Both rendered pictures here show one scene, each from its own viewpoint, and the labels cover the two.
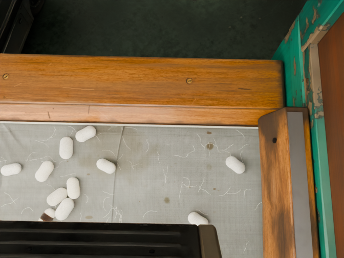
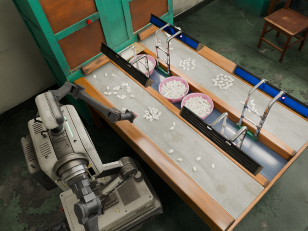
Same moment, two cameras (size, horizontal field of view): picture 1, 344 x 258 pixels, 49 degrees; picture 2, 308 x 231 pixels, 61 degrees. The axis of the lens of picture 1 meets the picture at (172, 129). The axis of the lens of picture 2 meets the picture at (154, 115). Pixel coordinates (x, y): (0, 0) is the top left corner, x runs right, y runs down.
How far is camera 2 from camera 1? 218 cm
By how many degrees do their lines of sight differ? 46
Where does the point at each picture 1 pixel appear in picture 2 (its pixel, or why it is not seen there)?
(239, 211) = (100, 73)
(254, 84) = (79, 81)
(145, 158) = (102, 85)
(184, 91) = (88, 87)
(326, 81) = (75, 65)
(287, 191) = (93, 63)
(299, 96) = (79, 72)
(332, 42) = (70, 65)
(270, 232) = (99, 63)
